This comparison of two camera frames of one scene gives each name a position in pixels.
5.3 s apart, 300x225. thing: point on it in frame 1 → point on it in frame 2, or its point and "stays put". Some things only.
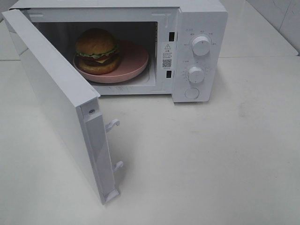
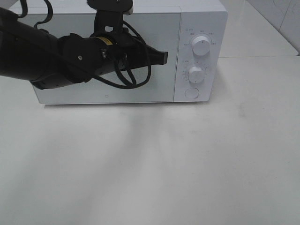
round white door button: x=192 y=93 stays put
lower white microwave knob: x=196 y=75 stays put
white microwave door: x=64 y=91 → x=160 y=30
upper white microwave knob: x=201 y=45 stays put
